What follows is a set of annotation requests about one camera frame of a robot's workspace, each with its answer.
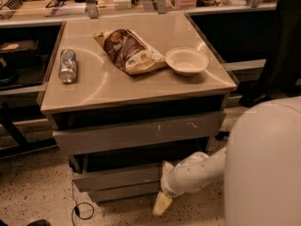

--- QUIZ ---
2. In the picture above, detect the grey drawer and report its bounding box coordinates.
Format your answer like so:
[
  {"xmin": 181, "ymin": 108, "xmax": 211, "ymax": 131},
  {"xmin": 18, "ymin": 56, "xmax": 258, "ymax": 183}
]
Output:
[
  {"xmin": 73, "ymin": 137, "xmax": 209, "ymax": 192},
  {"xmin": 87, "ymin": 182, "xmax": 160, "ymax": 202},
  {"xmin": 53, "ymin": 111, "xmax": 225, "ymax": 155}
]

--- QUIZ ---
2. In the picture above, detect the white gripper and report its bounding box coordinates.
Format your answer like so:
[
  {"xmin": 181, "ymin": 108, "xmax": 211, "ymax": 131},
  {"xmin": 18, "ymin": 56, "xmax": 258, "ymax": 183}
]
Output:
[{"xmin": 152, "ymin": 152, "xmax": 210, "ymax": 216}]

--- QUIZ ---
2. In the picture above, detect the long workbench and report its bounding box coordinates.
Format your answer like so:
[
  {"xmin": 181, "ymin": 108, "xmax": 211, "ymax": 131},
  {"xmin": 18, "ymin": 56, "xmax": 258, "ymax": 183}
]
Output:
[{"xmin": 0, "ymin": 0, "xmax": 277, "ymax": 28}]

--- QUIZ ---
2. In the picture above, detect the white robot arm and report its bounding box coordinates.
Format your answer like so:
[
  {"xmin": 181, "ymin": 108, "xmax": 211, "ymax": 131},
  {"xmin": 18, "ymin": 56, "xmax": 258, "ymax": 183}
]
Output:
[{"xmin": 152, "ymin": 96, "xmax": 301, "ymax": 226}]

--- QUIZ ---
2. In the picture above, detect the silver soda can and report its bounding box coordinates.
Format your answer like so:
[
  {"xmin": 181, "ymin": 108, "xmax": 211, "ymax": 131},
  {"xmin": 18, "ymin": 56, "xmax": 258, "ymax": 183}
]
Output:
[{"xmin": 58, "ymin": 49, "xmax": 77, "ymax": 84}]

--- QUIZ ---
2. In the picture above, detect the black coiled spring tool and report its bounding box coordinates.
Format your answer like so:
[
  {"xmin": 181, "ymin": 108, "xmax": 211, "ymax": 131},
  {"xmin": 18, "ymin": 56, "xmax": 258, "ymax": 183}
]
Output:
[{"xmin": 1, "ymin": 0, "xmax": 23, "ymax": 11}]

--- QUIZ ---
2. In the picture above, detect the black floor cable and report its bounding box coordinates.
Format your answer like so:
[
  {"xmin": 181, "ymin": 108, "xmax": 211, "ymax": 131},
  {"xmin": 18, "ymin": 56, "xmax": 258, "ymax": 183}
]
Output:
[{"xmin": 71, "ymin": 182, "xmax": 96, "ymax": 226}]

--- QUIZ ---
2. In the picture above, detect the white paper bowl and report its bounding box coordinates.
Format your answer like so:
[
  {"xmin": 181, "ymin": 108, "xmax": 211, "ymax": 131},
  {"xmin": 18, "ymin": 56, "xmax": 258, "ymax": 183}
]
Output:
[{"xmin": 166, "ymin": 47, "xmax": 209, "ymax": 76}]

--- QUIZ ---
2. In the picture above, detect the black office chair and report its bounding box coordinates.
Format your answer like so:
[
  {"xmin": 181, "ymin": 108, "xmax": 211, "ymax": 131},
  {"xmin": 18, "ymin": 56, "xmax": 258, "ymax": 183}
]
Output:
[{"xmin": 239, "ymin": 0, "xmax": 301, "ymax": 107}]

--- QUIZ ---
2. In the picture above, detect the brown chip bag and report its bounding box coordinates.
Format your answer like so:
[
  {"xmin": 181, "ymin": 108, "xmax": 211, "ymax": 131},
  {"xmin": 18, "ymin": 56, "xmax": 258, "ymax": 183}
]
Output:
[{"xmin": 93, "ymin": 29, "xmax": 166, "ymax": 75}]

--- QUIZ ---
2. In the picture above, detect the grey drawer cabinet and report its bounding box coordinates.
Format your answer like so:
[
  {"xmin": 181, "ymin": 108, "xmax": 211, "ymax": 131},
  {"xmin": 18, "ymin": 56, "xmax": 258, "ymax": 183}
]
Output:
[{"xmin": 36, "ymin": 12, "xmax": 239, "ymax": 203}]

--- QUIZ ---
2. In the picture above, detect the brown shoe tip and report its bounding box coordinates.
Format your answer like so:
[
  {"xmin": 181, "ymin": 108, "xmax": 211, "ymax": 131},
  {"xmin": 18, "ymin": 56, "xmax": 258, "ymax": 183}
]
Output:
[{"xmin": 25, "ymin": 218, "xmax": 51, "ymax": 226}]

